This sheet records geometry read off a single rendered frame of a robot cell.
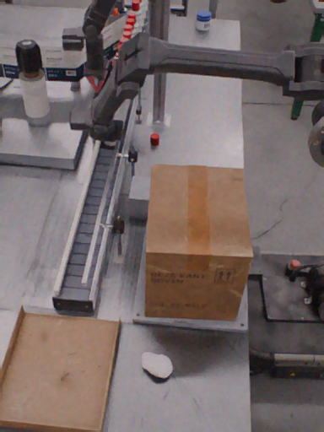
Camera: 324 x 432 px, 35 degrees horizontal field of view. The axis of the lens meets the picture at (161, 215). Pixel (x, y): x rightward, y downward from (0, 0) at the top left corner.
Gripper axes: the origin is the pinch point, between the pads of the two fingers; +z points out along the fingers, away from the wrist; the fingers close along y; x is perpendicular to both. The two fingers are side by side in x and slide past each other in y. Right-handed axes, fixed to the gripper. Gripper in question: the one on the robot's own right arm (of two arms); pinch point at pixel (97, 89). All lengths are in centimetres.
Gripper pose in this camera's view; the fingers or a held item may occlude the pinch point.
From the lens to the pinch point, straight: 181.6
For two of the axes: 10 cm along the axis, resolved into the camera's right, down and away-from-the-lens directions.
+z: -0.4, 6.9, 7.2
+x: 10.0, 0.9, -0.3
